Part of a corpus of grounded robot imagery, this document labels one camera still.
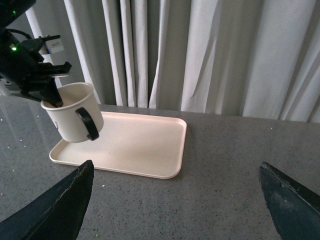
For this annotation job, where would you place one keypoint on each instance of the grey pleated curtain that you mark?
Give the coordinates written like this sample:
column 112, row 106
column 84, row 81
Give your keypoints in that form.
column 249, row 58

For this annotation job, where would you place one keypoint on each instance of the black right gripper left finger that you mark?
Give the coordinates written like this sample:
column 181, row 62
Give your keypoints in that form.
column 57, row 214

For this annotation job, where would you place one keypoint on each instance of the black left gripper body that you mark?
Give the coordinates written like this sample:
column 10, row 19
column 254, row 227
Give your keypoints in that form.
column 23, row 66

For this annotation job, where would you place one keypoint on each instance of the white smiley face mug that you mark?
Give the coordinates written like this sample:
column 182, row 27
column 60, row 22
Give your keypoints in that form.
column 79, row 118

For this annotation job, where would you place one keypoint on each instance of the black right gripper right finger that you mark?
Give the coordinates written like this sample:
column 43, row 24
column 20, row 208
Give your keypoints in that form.
column 294, row 208

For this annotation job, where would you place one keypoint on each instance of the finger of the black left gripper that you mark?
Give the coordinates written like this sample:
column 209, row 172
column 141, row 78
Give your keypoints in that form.
column 50, row 94

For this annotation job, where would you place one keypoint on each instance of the beige rectangular tray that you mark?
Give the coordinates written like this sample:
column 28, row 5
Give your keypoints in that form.
column 136, row 144

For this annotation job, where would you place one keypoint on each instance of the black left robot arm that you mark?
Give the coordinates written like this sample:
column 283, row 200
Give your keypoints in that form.
column 10, row 10

